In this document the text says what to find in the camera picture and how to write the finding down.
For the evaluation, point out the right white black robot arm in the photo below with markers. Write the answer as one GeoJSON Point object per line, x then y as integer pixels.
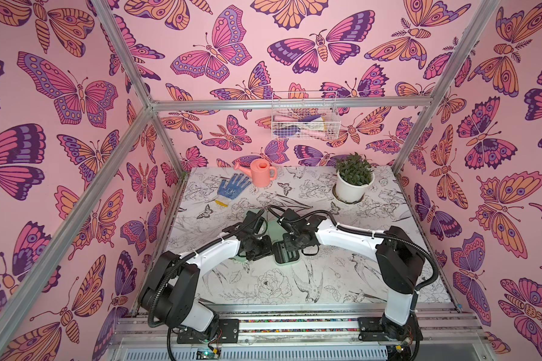
{"type": "Point", "coordinates": [405, 267]}

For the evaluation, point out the green case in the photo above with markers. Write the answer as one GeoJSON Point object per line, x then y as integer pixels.
{"type": "Point", "coordinates": [281, 247]}
{"type": "Point", "coordinates": [240, 259]}

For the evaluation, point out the blue garden glove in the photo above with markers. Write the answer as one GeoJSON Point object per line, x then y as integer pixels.
{"type": "Point", "coordinates": [231, 188]}

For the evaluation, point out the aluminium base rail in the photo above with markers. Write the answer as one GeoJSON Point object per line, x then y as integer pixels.
{"type": "Point", "coordinates": [309, 332]}

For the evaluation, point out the potted green plant white pot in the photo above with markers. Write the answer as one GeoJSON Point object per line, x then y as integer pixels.
{"type": "Point", "coordinates": [354, 176]}

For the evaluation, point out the white wire wall basket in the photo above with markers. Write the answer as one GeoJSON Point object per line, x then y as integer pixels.
{"type": "Point", "coordinates": [305, 116]}

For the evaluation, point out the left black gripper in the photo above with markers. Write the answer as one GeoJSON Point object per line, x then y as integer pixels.
{"type": "Point", "coordinates": [267, 248]}

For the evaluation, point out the pink watering can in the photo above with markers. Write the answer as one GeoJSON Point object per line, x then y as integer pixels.
{"type": "Point", "coordinates": [261, 173]}

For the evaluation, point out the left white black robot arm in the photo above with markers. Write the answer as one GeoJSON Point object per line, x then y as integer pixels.
{"type": "Point", "coordinates": [169, 292]}

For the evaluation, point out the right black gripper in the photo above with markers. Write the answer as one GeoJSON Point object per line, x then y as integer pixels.
{"type": "Point", "coordinates": [291, 242]}

